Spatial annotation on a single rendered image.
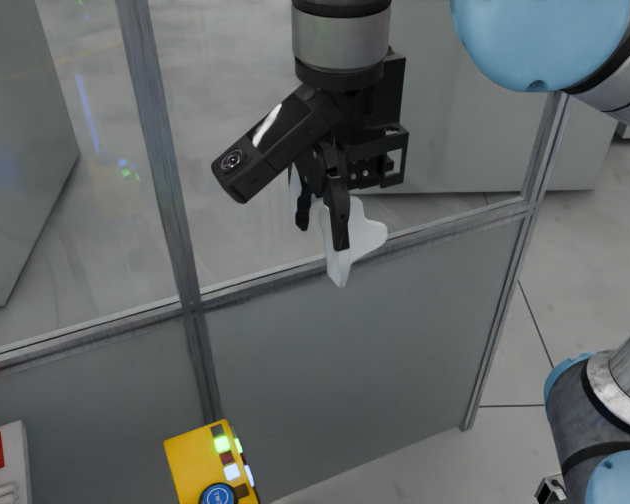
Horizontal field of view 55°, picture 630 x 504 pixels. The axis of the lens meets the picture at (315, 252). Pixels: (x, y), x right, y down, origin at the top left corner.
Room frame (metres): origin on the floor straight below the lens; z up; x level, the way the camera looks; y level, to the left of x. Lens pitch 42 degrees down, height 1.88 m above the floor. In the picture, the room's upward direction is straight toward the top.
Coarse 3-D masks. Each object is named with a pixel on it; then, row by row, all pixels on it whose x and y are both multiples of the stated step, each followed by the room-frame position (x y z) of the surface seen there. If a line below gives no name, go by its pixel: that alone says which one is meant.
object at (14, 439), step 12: (12, 432) 0.63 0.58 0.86; (24, 432) 0.64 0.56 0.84; (12, 444) 0.61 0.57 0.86; (24, 444) 0.61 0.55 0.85; (12, 456) 0.58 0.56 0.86; (24, 456) 0.58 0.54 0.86; (0, 468) 0.56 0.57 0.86; (12, 468) 0.56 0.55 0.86; (24, 468) 0.56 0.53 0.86; (0, 480) 0.54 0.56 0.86; (12, 480) 0.54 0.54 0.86; (24, 480) 0.54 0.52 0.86; (24, 492) 0.51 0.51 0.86
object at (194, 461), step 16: (192, 432) 0.50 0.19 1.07; (208, 432) 0.50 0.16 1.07; (176, 448) 0.47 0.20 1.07; (192, 448) 0.47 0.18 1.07; (208, 448) 0.47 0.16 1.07; (176, 464) 0.45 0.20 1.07; (192, 464) 0.45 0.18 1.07; (208, 464) 0.45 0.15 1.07; (240, 464) 0.45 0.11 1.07; (176, 480) 0.42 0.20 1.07; (192, 480) 0.42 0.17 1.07; (208, 480) 0.42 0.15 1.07; (224, 480) 0.42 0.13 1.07; (240, 480) 0.42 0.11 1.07; (192, 496) 0.40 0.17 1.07
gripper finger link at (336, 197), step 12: (336, 180) 0.41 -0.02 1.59; (324, 192) 0.42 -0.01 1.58; (336, 192) 0.41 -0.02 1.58; (348, 192) 0.41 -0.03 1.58; (336, 204) 0.40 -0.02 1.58; (348, 204) 0.41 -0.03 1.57; (336, 216) 0.40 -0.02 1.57; (348, 216) 0.40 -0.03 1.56; (336, 228) 0.40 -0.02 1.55; (336, 240) 0.40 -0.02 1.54; (348, 240) 0.41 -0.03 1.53
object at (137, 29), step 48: (144, 0) 0.84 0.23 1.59; (144, 48) 0.84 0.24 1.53; (144, 96) 0.83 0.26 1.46; (528, 192) 1.18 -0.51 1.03; (432, 240) 1.06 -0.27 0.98; (528, 240) 1.18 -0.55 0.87; (192, 288) 0.84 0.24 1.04; (240, 288) 0.88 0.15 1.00; (288, 288) 0.92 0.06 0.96; (96, 336) 0.76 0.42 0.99; (192, 336) 0.83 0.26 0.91
